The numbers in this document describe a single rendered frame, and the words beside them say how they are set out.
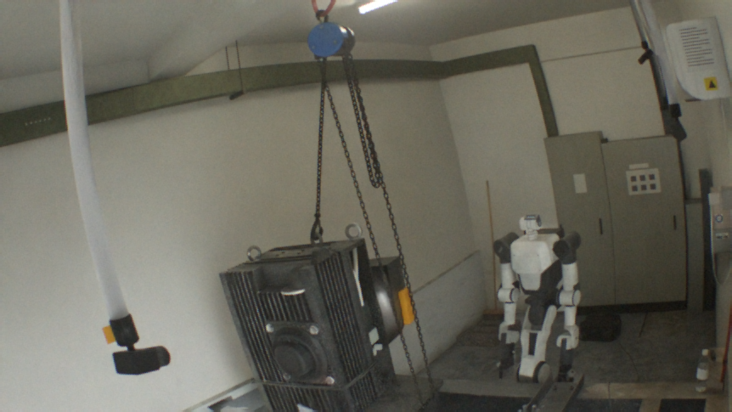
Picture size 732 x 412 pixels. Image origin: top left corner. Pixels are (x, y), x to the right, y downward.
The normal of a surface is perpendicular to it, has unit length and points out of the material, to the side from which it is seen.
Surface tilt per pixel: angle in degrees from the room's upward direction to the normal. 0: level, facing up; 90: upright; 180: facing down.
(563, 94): 90
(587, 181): 90
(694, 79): 90
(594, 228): 90
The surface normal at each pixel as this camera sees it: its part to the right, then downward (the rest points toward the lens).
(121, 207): 0.74, -0.07
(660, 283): -0.63, 0.25
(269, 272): -0.46, 0.22
